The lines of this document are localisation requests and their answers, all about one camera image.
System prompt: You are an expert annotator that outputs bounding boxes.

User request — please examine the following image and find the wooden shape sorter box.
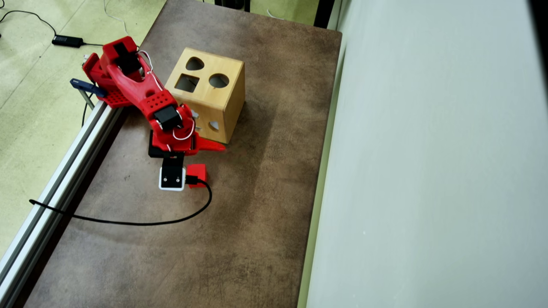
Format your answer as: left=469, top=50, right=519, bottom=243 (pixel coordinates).
left=164, top=47, right=246, bottom=145

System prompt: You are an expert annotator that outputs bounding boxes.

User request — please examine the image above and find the red robot base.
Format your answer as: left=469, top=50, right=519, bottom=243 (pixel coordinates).
left=82, top=52, right=133, bottom=108

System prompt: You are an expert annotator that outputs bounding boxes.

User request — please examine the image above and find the black vertical post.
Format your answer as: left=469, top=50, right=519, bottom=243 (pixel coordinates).
left=314, top=0, right=336, bottom=29

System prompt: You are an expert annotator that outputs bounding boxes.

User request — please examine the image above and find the thin black mains cable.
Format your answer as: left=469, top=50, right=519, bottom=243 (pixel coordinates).
left=0, top=9, right=57, bottom=39

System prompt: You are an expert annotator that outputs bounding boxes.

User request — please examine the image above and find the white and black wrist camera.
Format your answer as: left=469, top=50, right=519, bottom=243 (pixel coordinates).
left=158, top=165, right=187, bottom=192

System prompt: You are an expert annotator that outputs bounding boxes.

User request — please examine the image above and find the thick black camera cable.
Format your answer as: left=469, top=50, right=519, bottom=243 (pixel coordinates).
left=29, top=175, right=213, bottom=226

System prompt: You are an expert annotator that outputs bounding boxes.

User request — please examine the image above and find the black power adapter brick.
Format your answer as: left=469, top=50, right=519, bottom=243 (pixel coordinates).
left=52, top=35, right=84, bottom=48

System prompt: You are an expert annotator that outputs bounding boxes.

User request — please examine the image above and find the aluminium profile rail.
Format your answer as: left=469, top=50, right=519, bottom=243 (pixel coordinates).
left=0, top=99, right=129, bottom=308

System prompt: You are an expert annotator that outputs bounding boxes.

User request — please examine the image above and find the black furniture foot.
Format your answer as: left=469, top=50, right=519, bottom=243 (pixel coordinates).
left=214, top=0, right=251, bottom=12

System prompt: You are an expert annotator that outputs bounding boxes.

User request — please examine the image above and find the blue bar clamp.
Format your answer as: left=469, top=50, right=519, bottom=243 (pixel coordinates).
left=70, top=78, right=107, bottom=110

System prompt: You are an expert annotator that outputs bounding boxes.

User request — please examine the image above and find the red cube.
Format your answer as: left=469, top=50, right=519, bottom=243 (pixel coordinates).
left=185, top=164, right=208, bottom=189

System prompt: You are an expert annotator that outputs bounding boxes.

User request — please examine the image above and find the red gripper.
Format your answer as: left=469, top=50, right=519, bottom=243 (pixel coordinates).
left=149, top=124, right=226, bottom=159

